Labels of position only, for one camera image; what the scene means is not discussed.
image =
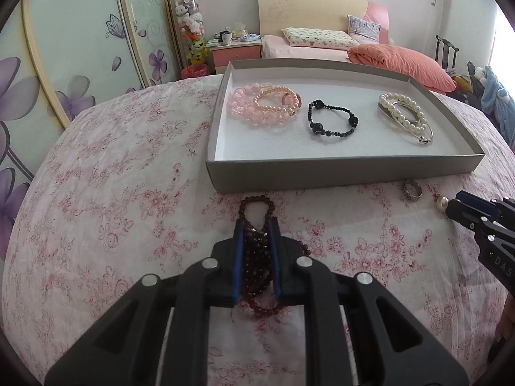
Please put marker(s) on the blue fleece garment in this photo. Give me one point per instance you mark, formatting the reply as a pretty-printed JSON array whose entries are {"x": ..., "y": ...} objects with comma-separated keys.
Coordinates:
[{"x": 497, "y": 96}]

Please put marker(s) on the pink floral tablecloth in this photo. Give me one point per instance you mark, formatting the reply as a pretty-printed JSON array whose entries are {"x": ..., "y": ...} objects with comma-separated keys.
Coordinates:
[{"x": 120, "y": 209}]

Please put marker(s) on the clear tube of plush toys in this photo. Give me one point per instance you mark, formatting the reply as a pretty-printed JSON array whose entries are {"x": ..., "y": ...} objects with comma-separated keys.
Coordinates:
[{"x": 189, "y": 16}]

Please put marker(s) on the pearl earring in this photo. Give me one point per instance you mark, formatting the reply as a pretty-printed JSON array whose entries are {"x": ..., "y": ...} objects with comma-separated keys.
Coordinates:
[{"x": 441, "y": 203}]

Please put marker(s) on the purple print cushion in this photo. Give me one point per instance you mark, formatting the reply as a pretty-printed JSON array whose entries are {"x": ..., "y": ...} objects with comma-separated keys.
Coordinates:
[{"x": 364, "y": 28}]

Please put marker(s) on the white floral pillow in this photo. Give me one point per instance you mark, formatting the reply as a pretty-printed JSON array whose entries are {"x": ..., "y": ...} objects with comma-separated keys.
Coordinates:
[{"x": 318, "y": 39}]

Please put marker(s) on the pink white nightstand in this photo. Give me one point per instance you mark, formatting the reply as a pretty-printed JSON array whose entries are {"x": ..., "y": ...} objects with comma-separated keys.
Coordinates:
[{"x": 235, "y": 58}]

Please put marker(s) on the blue white cloth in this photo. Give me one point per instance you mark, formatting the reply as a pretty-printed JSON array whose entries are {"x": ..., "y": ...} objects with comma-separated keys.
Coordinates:
[{"x": 250, "y": 37}]

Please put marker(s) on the red yellow plush toy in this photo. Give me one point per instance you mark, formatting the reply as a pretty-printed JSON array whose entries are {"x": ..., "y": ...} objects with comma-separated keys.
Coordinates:
[{"x": 462, "y": 82}]

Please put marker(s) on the thin silver bangle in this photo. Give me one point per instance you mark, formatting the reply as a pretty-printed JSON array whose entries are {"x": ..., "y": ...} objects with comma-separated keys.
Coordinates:
[{"x": 424, "y": 140}]

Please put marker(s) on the salmon pink duvet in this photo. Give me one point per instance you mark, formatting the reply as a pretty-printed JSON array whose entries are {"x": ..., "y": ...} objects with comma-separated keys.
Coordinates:
[{"x": 402, "y": 62}]

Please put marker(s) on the pink basket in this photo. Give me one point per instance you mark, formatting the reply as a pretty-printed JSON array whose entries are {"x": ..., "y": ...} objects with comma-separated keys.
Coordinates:
[{"x": 195, "y": 72}]

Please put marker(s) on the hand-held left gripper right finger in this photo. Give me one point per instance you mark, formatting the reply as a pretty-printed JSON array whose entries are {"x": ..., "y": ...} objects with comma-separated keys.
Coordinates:
[{"x": 277, "y": 265}]

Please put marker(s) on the flower print sliding wardrobe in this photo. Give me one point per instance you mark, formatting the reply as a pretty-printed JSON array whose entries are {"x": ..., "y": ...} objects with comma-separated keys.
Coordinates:
[{"x": 72, "y": 48}]

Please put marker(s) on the grey cardboard tray box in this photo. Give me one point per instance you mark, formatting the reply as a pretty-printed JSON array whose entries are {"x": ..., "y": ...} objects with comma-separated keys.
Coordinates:
[{"x": 322, "y": 173}]

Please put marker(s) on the dark wooden chair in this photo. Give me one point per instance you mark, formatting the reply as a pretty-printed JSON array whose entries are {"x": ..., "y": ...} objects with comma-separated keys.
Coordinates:
[{"x": 446, "y": 52}]

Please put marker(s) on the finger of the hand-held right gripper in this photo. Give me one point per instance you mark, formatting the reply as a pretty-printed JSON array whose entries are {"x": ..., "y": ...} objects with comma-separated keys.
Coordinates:
[
  {"x": 478, "y": 205},
  {"x": 466, "y": 217}
]

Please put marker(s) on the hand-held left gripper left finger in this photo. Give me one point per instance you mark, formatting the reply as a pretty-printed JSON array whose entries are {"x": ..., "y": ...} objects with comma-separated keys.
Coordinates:
[{"x": 239, "y": 265}]

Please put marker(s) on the pink bed sheet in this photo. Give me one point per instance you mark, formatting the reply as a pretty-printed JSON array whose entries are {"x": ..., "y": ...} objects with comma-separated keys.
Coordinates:
[{"x": 281, "y": 50}]

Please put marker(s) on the person's right forearm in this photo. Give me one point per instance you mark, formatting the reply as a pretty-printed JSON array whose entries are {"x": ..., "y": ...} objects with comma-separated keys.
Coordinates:
[{"x": 505, "y": 317}]

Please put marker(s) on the beige pink headboard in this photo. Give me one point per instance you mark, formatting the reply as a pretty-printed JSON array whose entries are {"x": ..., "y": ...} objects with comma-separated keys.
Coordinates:
[{"x": 305, "y": 8}]

